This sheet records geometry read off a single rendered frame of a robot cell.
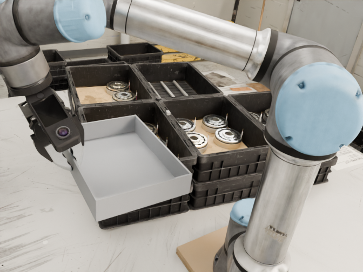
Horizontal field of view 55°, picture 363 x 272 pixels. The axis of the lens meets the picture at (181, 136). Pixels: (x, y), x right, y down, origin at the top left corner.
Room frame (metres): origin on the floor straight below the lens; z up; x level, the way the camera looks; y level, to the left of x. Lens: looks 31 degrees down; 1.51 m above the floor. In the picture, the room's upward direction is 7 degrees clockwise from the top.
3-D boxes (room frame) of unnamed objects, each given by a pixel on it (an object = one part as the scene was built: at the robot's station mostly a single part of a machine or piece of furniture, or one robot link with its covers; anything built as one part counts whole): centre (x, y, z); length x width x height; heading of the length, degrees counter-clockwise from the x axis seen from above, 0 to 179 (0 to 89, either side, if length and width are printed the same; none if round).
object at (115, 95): (1.36, 0.27, 0.86); 0.10 x 0.10 x 0.01
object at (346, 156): (1.40, -0.67, 0.70); 0.33 x 0.23 x 0.01; 35
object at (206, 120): (1.23, -0.13, 0.86); 0.10 x 0.10 x 0.01
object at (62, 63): (2.39, 1.13, 0.37); 0.40 x 0.30 x 0.45; 125
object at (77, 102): (1.33, 0.33, 0.92); 0.40 x 0.30 x 0.02; 25
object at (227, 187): (1.10, -0.11, 0.76); 0.40 x 0.30 x 0.12; 25
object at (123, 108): (0.97, 0.16, 0.87); 0.40 x 0.30 x 0.11; 25
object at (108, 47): (2.84, 0.47, 0.37); 0.40 x 0.30 x 0.45; 125
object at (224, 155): (1.10, -0.11, 0.92); 0.40 x 0.30 x 0.02; 25
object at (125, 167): (0.61, 0.13, 1.07); 0.27 x 0.20 x 0.05; 34
